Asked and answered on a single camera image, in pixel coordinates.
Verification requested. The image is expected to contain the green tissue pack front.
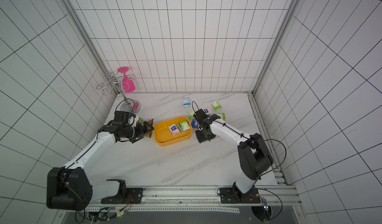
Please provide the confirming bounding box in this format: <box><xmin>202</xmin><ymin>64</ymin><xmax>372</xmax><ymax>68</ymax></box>
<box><xmin>179</xmin><ymin>120</ymin><xmax>191</xmax><ymax>132</ymax></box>

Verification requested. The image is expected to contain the yellow plastic storage box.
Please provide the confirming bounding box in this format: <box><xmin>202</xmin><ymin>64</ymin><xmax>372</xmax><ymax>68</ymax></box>
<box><xmin>154</xmin><ymin>116</ymin><xmax>193</xmax><ymax>146</ymax></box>

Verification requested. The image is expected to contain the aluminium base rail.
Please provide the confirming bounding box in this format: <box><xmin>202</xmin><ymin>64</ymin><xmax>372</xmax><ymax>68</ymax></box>
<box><xmin>85</xmin><ymin>186</ymin><xmax>302</xmax><ymax>214</ymax></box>

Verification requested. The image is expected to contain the pink wine glass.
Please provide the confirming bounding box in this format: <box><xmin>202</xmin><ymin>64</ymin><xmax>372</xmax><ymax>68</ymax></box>
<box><xmin>117</xmin><ymin>67</ymin><xmax>136</xmax><ymax>93</ymax></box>

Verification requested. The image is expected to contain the green tissue pack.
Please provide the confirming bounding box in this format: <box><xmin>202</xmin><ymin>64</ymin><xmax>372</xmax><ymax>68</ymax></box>
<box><xmin>179</xmin><ymin>120</ymin><xmax>191</xmax><ymax>132</ymax></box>
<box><xmin>216</xmin><ymin>113</ymin><xmax>226</xmax><ymax>120</ymax></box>
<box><xmin>189</xmin><ymin>110</ymin><xmax>195</xmax><ymax>120</ymax></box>
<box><xmin>211</xmin><ymin>101</ymin><xmax>221</xmax><ymax>111</ymax></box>

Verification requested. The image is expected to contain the chrome glass rack stand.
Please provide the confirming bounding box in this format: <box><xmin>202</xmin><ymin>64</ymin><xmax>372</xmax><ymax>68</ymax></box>
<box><xmin>96</xmin><ymin>72</ymin><xmax>141</xmax><ymax>114</ymax></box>

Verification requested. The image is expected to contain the green red chips bag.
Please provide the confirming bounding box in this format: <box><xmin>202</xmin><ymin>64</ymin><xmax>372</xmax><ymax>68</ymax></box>
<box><xmin>137</xmin><ymin>118</ymin><xmax>154</xmax><ymax>138</ymax></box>

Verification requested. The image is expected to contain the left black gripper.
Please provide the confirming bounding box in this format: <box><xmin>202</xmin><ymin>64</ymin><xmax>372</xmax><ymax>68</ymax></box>
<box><xmin>120</xmin><ymin>121</ymin><xmax>154</xmax><ymax>144</ymax></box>

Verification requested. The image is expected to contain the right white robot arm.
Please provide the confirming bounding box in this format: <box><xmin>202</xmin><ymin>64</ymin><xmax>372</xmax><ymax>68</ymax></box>
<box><xmin>196</xmin><ymin>114</ymin><xmax>274</xmax><ymax>204</ymax></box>

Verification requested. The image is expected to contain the dark blue tissue pack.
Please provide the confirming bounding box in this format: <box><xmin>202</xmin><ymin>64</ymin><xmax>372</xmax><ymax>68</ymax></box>
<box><xmin>191</xmin><ymin>119</ymin><xmax>199</xmax><ymax>129</ymax></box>

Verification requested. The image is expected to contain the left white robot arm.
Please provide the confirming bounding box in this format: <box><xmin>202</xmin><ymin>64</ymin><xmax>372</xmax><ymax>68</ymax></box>
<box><xmin>46</xmin><ymin>111</ymin><xmax>154</xmax><ymax>211</ymax></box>

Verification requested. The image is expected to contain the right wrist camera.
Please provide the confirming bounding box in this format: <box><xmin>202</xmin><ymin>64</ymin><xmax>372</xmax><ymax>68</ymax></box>
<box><xmin>194</xmin><ymin>109</ymin><xmax>209</xmax><ymax>124</ymax></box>

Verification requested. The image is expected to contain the green tissue pack right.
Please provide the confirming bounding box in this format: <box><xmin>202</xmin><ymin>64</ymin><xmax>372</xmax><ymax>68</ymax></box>
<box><xmin>216</xmin><ymin>113</ymin><xmax>226</xmax><ymax>120</ymax></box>

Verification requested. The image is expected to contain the light blue tissue pack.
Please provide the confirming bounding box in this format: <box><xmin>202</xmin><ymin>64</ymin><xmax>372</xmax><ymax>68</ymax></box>
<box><xmin>183</xmin><ymin>97</ymin><xmax>191</xmax><ymax>107</ymax></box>

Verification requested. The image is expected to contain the pink white tissue pack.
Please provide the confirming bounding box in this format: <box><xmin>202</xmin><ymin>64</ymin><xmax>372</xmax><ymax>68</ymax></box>
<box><xmin>168</xmin><ymin>124</ymin><xmax>180</xmax><ymax>136</ymax></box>

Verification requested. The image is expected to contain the green tissue pack far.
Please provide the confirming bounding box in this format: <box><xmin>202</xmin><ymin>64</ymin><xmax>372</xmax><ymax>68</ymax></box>
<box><xmin>211</xmin><ymin>101</ymin><xmax>221</xmax><ymax>111</ymax></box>

